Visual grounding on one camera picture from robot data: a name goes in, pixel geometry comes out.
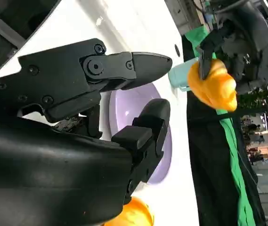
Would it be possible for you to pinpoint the black backdrop cloth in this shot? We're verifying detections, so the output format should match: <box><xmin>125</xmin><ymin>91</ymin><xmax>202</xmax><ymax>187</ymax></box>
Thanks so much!
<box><xmin>181</xmin><ymin>34</ymin><xmax>268</xmax><ymax>226</ymax></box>

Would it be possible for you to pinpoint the dark robot body part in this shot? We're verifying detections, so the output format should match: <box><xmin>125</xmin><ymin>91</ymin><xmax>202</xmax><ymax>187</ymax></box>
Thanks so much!
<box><xmin>0</xmin><ymin>0</ymin><xmax>62</xmax><ymax>82</ymax></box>

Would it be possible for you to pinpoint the lilac plate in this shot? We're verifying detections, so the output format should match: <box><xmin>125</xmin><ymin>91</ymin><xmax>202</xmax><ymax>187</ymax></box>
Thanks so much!
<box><xmin>108</xmin><ymin>82</ymin><xmax>173</xmax><ymax>186</ymax></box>

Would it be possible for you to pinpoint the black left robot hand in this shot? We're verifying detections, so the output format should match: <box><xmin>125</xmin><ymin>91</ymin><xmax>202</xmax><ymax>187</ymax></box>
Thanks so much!
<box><xmin>196</xmin><ymin>14</ymin><xmax>268</xmax><ymax>95</ymax></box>

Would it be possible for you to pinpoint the pale green mug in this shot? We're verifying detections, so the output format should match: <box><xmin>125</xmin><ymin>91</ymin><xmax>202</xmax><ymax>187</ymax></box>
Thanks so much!
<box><xmin>168</xmin><ymin>58</ymin><xmax>199</xmax><ymax>93</ymax></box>

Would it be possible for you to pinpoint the orange white toy bread roll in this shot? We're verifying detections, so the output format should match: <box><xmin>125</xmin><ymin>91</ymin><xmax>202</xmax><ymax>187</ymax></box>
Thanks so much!
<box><xmin>187</xmin><ymin>58</ymin><xmax>238</xmax><ymax>113</ymax></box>
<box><xmin>103</xmin><ymin>196</ymin><xmax>155</xmax><ymax>226</ymax></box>

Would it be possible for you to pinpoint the green cloth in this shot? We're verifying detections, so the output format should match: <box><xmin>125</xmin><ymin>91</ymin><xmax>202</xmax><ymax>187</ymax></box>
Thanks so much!
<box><xmin>183</xmin><ymin>25</ymin><xmax>258</xmax><ymax>226</ymax></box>

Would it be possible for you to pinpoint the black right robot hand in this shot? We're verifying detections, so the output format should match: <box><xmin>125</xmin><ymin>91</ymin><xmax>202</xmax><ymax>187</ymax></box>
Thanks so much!
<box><xmin>0</xmin><ymin>38</ymin><xmax>173</xmax><ymax>226</ymax></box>

